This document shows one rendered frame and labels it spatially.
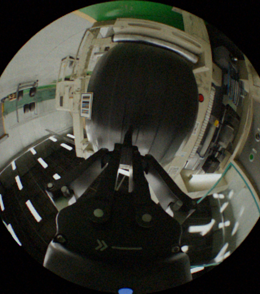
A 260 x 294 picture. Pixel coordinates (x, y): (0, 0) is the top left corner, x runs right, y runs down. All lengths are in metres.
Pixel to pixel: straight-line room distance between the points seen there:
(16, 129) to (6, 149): 2.39
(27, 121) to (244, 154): 12.06
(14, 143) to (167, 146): 11.83
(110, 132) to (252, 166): 0.60
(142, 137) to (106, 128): 0.08
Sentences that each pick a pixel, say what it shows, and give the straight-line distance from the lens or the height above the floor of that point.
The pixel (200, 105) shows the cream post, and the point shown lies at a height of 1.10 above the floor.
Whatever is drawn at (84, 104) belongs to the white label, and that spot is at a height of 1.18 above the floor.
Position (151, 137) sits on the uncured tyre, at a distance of 0.21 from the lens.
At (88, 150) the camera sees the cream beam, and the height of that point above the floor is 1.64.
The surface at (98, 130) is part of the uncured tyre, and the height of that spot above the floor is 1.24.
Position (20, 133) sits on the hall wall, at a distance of 11.68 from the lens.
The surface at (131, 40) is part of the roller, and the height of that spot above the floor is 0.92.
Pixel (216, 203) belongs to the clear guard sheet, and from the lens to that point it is 0.64.
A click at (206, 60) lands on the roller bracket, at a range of 0.44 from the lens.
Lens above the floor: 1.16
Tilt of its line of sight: 30 degrees up
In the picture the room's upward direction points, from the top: 170 degrees counter-clockwise
